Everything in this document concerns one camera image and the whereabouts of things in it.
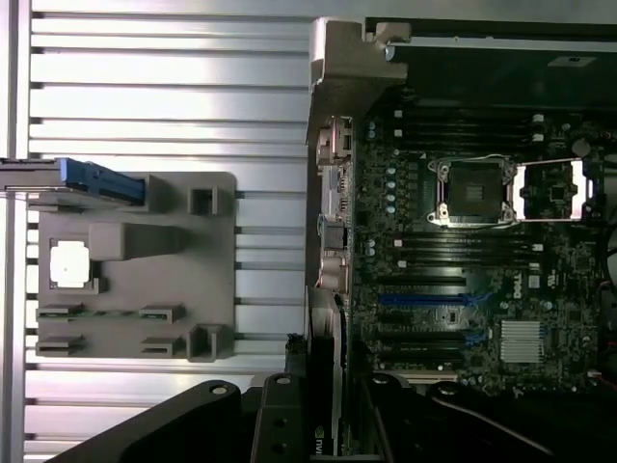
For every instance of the silver chipset heatsink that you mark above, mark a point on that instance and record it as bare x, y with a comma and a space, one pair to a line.
520, 340

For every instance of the metal socket cover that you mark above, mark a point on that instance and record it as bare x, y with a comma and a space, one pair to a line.
522, 193

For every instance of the dark grey PC case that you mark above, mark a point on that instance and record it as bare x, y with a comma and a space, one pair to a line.
482, 67

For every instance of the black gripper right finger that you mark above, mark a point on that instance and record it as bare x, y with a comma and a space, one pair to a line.
400, 424

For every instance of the silver CPU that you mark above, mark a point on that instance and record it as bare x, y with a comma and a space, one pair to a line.
70, 264

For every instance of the green motherboard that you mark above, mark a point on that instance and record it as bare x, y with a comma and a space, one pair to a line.
554, 299

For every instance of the CPU socket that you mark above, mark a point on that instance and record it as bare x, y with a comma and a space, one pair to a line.
470, 190

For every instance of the black short expansion slot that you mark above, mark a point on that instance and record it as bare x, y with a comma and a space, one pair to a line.
393, 319

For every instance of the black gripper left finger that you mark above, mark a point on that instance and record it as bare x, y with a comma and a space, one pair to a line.
284, 419

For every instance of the hard disk with blue carrier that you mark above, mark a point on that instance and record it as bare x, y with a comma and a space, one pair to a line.
106, 181

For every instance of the grey parts rack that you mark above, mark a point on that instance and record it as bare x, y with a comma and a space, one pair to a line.
144, 289

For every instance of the blue expansion slot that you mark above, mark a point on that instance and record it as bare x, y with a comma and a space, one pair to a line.
424, 299

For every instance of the green RAM stick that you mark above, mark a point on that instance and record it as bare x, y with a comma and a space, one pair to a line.
106, 314

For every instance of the white expansion slot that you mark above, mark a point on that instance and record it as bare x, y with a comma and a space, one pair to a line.
429, 376

